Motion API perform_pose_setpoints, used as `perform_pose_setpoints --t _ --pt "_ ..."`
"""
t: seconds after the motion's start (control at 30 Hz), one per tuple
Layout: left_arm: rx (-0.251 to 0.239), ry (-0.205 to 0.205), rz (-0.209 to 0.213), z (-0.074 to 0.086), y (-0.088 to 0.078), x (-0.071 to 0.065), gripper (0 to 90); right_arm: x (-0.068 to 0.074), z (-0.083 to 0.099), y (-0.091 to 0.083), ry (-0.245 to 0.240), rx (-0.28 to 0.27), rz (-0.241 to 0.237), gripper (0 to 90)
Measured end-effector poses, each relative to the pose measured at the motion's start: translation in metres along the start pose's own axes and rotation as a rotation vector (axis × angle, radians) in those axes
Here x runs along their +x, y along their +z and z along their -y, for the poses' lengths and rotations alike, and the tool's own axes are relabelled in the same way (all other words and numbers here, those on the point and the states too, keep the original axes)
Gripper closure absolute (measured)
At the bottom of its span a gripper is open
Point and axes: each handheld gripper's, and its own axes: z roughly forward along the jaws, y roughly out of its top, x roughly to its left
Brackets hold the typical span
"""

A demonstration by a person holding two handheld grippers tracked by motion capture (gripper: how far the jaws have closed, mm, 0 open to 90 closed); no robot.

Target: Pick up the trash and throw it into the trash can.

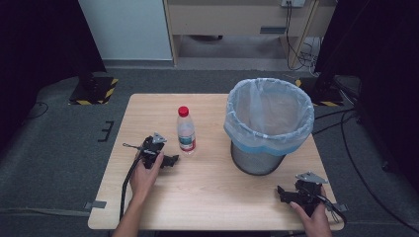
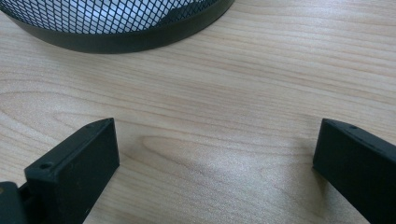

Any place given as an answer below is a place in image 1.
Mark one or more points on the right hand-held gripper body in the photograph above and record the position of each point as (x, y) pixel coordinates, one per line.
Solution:
(309, 197)

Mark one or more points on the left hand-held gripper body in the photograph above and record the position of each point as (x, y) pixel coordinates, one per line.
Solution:
(150, 149)

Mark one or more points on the clear water bottle red cap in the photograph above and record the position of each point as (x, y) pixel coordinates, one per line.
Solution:
(186, 135)

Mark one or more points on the grey metal mesh trash can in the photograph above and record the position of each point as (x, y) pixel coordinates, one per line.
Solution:
(255, 163)

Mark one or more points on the translucent blue bin liner bag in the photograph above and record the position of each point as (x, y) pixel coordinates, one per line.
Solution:
(268, 115)

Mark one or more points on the person's right hand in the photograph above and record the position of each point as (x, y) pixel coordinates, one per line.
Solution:
(318, 223)

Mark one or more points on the person's left hand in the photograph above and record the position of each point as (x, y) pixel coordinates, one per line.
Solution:
(141, 179)

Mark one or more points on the grey tape piece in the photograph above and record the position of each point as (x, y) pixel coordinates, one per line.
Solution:
(95, 204)
(341, 207)

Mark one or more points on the black stand base striped tape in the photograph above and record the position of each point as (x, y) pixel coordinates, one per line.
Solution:
(94, 90)
(322, 92)

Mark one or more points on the black curtain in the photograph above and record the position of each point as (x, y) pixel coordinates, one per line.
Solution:
(39, 46)
(378, 65)

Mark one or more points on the beige wooden cabinet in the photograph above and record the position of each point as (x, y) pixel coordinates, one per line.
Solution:
(230, 19)

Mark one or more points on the white wall power socket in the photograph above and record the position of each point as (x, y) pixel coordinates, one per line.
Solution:
(292, 2)

